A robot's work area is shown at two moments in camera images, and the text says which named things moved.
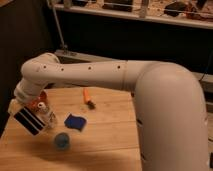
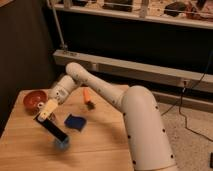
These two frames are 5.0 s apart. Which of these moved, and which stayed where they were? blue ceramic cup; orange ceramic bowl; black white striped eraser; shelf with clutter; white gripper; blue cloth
Moved: white gripper; black white striped eraser
Stayed: blue cloth; blue ceramic cup; shelf with clutter; orange ceramic bowl
